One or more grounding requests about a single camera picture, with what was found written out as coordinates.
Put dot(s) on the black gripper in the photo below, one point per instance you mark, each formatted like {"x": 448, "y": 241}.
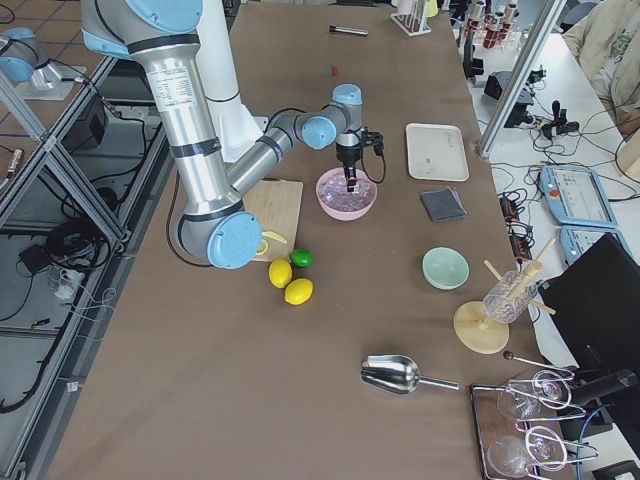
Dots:
{"x": 347, "y": 155}

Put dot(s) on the steel muddler black tip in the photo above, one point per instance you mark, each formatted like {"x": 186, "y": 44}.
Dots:
{"x": 347, "y": 31}

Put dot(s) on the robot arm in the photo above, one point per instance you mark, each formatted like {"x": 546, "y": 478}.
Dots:
{"x": 219, "y": 150}
{"x": 25, "y": 62}

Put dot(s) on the pile of clear ice cubes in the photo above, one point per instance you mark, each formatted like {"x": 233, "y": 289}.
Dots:
{"x": 334, "y": 193}

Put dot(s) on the white cup rack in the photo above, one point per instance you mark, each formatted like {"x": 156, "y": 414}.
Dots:
{"x": 412, "y": 16}

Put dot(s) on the wooden cup stand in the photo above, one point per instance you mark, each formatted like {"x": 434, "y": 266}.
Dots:
{"x": 483, "y": 326}

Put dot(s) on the steel ice scoop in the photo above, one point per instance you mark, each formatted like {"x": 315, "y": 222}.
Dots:
{"x": 399, "y": 374}

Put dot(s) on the pink bowl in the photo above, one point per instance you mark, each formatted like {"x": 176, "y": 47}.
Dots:
{"x": 345, "y": 216}

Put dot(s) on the bamboo cutting board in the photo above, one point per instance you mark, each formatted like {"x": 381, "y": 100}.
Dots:
{"x": 276, "y": 204}

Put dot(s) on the cream rabbit tray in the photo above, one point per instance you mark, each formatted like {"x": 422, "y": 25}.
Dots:
{"x": 436, "y": 152}

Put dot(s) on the green lime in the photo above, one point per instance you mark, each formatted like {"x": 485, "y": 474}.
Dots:
{"x": 301, "y": 258}

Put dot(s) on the grey folded cloth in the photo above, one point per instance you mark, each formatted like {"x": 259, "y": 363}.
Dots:
{"x": 443, "y": 205}

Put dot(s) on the yellow plastic knife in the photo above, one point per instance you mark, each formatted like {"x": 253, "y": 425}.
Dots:
{"x": 274, "y": 236}

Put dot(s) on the lemon slice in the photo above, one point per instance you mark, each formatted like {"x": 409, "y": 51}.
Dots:
{"x": 263, "y": 247}

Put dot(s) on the yellow lemon inner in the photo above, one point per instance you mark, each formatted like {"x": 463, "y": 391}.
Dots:
{"x": 280, "y": 273}

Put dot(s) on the yellow lemon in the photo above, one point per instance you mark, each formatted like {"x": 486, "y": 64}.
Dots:
{"x": 298, "y": 291}
{"x": 280, "y": 273}

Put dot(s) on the yellow lemon outer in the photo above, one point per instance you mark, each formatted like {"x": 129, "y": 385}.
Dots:
{"x": 298, "y": 291}

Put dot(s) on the green bowl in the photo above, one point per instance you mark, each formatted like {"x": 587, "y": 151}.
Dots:
{"x": 445, "y": 268}

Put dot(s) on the clear glass on stand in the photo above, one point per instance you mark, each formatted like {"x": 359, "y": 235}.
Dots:
{"x": 506, "y": 301}

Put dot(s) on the teach pendant upper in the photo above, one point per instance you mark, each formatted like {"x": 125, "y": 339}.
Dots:
{"x": 575, "y": 196}

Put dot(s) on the teach pendant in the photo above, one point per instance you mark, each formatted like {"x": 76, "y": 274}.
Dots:
{"x": 575, "y": 196}
{"x": 576, "y": 239}

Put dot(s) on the teach pendant lower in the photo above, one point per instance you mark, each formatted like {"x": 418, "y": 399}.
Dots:
{"x": 576, "y": 239}

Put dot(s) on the black monitor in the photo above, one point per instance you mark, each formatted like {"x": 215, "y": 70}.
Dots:
{"x": 597, "y": 307}

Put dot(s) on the person in beige jacket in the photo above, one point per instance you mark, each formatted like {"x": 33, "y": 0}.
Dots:
{"x": 605, "y": 44}

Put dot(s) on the wine glass rack tray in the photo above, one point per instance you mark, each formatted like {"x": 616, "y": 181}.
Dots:
{"x": 517, "y": 426}

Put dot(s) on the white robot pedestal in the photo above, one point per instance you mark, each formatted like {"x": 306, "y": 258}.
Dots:
{"x": 235, "y": 126}

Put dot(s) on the aluminium frame post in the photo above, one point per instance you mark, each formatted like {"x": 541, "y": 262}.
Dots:
{"x": 543, "y": 26}

